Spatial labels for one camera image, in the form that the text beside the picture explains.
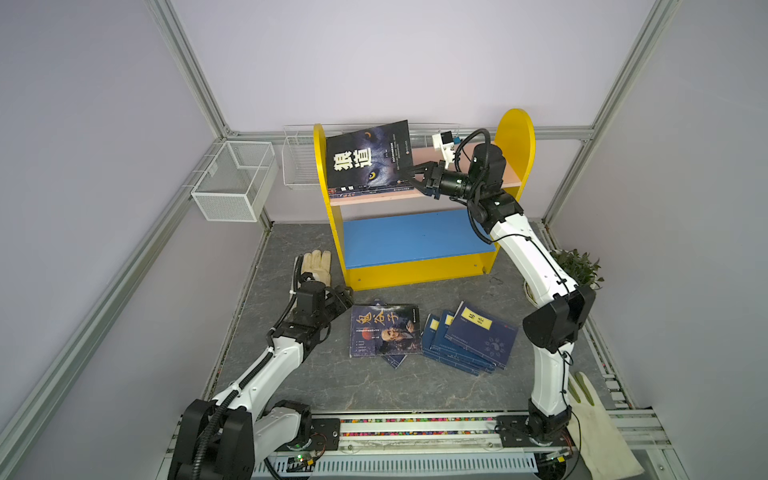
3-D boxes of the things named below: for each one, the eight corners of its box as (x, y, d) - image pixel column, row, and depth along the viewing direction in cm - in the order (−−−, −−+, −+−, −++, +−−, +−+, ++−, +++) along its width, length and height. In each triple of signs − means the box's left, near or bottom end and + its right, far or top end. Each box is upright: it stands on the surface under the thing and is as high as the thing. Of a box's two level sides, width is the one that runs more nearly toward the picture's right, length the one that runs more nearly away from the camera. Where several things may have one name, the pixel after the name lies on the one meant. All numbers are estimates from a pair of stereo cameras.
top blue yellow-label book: (442, 341, 91) (443, 335, 87) (459, 306, 98) (461, 299, 95) (500, 372, 85) (505, 367, 81) (514, 332, 92) (519, 326, 89)
